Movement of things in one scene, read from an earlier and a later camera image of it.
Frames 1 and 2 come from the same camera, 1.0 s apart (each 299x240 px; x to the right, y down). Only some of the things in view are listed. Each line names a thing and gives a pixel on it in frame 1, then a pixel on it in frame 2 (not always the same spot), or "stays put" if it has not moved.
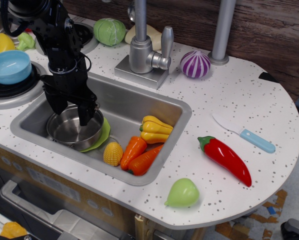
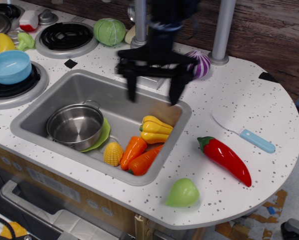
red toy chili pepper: x=221 y=153 stays put
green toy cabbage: x=109 y=31 stays put
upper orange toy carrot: x=135 y=146 stays put
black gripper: x=68 y=81 → x=158 y=57
